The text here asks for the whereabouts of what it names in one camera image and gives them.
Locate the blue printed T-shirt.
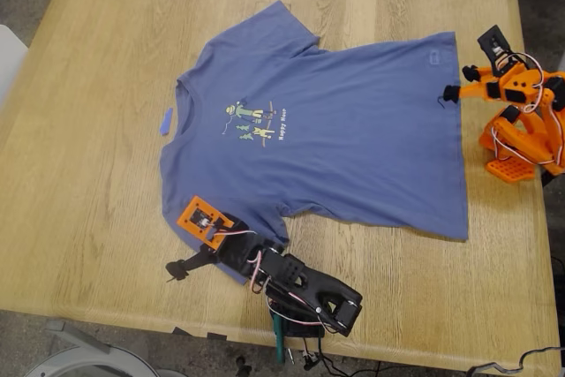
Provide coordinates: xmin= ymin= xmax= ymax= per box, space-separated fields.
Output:
xmin=158 ymin=0 xmax=470 ymax=286

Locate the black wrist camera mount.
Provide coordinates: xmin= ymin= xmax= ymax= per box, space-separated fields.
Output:
xmin=477 ymin=23 xmax=516 ymax=79

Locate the large grey round base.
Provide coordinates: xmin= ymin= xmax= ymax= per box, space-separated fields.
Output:
xmin=24 ymin=343 xmax=156 ymax=377

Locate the white furniture panel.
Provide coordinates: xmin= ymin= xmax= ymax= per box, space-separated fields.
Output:
xmin=0 ymin=24 xmax=29 ymax=109

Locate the grey metal bar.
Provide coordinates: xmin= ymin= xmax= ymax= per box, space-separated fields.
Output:
xmin=43 ymin=318 xmax=112 ymax=354

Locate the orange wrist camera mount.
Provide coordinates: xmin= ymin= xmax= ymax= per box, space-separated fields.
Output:
xmin=175 ymin=194 xmax=236 ymax=250

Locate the green table clamp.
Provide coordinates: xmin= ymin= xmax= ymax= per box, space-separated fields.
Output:
xmin=269 ymin=311 xmax=288 ymax=363

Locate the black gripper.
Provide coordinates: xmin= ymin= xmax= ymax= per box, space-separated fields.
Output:
xmin=164 ymin=213 xmax=269 ymax=284

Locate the loose black cable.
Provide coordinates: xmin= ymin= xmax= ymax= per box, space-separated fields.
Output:
xmin=466 ymin=344 xmax=565 ymax=376

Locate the blue tape strip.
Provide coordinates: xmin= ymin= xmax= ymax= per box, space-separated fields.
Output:
xmin=157 ymin=106 xmax=175 ymax=137

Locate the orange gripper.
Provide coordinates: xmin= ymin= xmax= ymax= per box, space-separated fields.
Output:
xmin=442 ymin=62 xmax=546 ymax=109

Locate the orange perforated base plate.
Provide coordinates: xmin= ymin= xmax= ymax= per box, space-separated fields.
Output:
xmin=485 ymin=156 xmax=539 ymax=185

